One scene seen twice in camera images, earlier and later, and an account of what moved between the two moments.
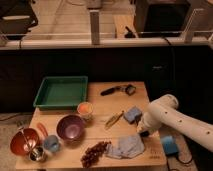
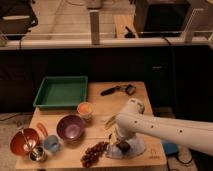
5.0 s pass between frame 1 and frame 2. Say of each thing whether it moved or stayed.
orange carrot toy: stayed
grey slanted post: stayed
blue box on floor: stayed
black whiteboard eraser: moved
